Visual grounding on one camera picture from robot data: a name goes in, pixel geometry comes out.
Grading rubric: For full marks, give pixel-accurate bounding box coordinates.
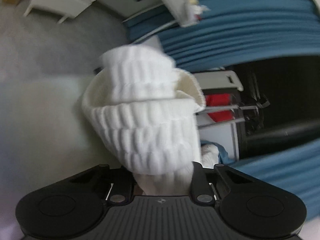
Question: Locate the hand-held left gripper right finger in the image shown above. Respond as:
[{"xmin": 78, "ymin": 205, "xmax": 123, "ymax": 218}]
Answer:
[{"xmin": 189, "ymin": 162, "xmax": 251, "ymax": 203}]

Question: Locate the row of cosmetic bottles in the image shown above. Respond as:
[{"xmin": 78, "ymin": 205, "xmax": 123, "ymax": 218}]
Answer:
[{"xmin": 179, "ymin": 0, "xmax": 211, "ymax": 26}]

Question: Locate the white plastic panel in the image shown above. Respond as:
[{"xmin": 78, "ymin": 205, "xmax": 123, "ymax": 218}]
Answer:
[{"xmin": 194, "ymin": 70, "xmax": 244, "ymax": 92}]

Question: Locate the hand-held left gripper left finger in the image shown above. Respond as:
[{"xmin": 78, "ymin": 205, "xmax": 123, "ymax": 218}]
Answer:
[{"xmin": 69, "ymin": 164, "xmax": 133, "ymax": 203}]

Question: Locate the white dressing table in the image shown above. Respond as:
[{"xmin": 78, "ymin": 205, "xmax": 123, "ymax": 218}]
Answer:
[{"xmin": 121, "ymin": 0, "xmax": 200, "ymax": 43}]

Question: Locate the white ribbed sock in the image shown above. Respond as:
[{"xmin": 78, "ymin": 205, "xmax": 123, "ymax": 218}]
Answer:
[{"xmin": 80, "ymin": 35, "xmax": 206, "ymax": 196}]

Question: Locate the metal clothes stand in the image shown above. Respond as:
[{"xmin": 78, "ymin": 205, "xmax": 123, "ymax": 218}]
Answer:
[{"xmin": 197, "ymin": 97, "xmax": 271, "ymax": 131}]

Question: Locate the blue curtain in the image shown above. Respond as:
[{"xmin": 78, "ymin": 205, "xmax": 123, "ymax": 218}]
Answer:
[
  {"xmin": 122, "ymin": 0, "xmax": 320, "ymax": 71},
  {"xmin": 215, "ymin": 140, "xmax": 320, "ymax": 221}
]

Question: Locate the white crumpled sheet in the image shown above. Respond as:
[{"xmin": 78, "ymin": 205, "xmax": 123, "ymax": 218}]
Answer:
[{"xmin": 200, "ymin": 141, "xmax": 229, "ymax": 169}]

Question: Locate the dark-framed window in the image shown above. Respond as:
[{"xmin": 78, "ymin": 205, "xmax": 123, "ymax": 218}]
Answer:
[{"xmin": 231, "ymin": 54, "xmax": 320, "ymax": 161}]

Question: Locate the red box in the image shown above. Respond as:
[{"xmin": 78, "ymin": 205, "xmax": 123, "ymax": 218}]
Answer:
[{"xmin": 205, "ymin": 93, "xmax": 235, "ymax": 122}]

